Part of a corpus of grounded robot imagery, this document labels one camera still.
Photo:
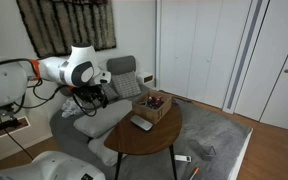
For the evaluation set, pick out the white bedside wall shelf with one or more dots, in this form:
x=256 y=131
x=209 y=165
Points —
x=144 y=77

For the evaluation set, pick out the dark wooden oval table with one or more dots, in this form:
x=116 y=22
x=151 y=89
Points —
x=127 y=138

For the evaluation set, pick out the dark wire triangle stand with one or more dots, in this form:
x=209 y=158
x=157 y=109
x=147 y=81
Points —
x=209 y=154

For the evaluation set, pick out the white remote on bed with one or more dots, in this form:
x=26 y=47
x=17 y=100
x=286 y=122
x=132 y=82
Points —
x=182 y=158

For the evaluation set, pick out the dark woven wall hanging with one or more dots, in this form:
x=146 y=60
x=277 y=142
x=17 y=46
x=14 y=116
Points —
x=53 y=26

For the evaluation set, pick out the crumpled white patterned cloth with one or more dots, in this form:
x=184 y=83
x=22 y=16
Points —
x=71 y=107

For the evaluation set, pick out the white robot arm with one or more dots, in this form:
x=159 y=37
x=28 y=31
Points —
x=76 y=71

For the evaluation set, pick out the cardboard box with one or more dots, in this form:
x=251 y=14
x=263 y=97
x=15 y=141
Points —
x=152 y=105

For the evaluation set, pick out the grey bed with mattress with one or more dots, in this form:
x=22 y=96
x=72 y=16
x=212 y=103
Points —
x=201 y=129

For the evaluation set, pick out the grey plaid pillow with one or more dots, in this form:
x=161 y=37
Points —
x=110 y=92
x=126 y=84

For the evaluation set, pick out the grey plaid left pillow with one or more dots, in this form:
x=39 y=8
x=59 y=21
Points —
x=110 y=92

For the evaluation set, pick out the white wardrobe doors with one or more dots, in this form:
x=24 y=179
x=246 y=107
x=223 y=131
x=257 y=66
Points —
x=231 y=54

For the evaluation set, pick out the grey right headrest cushion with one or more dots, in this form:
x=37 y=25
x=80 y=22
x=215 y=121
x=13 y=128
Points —
x=121 y=65

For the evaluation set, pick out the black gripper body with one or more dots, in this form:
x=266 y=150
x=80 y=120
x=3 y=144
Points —
x=95 y=96

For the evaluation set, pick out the white lower pillow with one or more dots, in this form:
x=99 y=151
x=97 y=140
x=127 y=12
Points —
x=107 y=156

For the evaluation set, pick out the grey remote on table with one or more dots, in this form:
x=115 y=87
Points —
x=142 y=123

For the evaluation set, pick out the grey plaid right pillow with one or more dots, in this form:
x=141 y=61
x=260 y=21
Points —
x=126 y=84

